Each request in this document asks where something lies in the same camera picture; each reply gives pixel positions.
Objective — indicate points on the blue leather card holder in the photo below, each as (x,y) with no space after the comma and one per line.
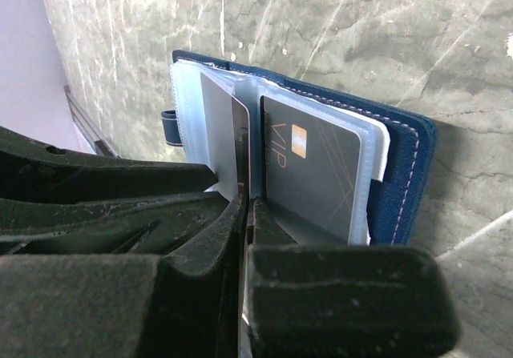
(394,202)

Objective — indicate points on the grey card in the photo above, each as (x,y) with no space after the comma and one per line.
(227,126)

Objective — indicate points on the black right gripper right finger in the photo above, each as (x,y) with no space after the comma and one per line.
(344,301)

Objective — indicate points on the black VIP card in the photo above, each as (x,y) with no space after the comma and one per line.
(312,185)

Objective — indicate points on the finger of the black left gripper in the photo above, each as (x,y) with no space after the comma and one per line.
(122,226)
(36,172)

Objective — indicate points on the aluminium rail frame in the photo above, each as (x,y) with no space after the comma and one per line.
(88,130)

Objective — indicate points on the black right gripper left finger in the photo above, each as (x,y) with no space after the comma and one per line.
(185,304)

